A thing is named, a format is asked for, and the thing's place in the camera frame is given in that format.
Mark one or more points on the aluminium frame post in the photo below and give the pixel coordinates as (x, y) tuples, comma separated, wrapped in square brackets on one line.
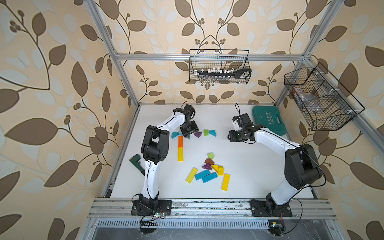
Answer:
[(298, 34)]

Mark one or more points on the brown wooden block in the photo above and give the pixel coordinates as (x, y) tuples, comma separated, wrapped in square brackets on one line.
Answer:
[(209, 161)]

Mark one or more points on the green plastic tool case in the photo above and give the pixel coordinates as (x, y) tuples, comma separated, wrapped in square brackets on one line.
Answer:
[(270, 117)]

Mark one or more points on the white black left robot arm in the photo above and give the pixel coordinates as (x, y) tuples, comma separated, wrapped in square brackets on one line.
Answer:
[(155, 148)]

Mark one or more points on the plastic bag in basket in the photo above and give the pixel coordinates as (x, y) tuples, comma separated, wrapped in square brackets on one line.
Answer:
[(307, 102)]

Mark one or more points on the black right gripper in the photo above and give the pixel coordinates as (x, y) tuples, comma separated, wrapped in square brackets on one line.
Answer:
[(231, 137)]

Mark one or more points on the black wire basket back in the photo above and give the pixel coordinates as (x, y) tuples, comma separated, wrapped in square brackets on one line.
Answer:
[(223, 59)]

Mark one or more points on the black wire basket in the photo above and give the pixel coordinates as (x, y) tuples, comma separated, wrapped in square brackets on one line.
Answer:
[(223, 59), (337, 98)]

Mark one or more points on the dark green pipe wrench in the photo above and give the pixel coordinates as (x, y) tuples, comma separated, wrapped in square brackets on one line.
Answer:
[(135, 160)]

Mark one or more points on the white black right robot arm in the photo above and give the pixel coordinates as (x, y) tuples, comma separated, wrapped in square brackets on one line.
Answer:
[(301, 165)]

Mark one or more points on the teal triangular prism block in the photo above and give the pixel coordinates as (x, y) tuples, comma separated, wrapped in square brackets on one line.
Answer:
[(213, 133), (174, 134)]

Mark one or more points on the yellow-green rectangular block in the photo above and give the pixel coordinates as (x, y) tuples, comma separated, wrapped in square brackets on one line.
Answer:
[(191, 175)]

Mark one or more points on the black wire basket right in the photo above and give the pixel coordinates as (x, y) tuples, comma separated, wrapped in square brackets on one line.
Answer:
[(337, 98)]

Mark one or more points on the aluminium front rail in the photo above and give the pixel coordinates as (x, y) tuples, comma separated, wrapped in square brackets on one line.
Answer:
[(304, 209)]

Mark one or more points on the socket set rail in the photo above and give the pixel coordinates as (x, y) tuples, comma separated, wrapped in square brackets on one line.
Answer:
[(209, 74)]

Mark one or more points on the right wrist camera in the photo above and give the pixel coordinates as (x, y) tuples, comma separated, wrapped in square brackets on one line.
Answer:
[(236, 124)]

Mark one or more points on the yellow rectangular block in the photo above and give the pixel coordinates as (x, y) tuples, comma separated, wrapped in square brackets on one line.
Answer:
[(180, 154), (226, 181)]

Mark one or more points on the orange rectangular block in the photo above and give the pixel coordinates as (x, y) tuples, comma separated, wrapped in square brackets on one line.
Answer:
[(180, 141)]

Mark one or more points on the purple triangular prism block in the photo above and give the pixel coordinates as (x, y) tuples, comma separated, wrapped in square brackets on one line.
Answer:
[(198, 134), (207, 167)]

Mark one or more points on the teal rectangular block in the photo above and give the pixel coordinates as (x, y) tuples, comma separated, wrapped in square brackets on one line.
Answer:
[(209, 177), (202, 174)]

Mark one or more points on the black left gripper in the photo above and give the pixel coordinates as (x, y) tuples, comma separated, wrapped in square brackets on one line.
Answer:
[(189, 130)]

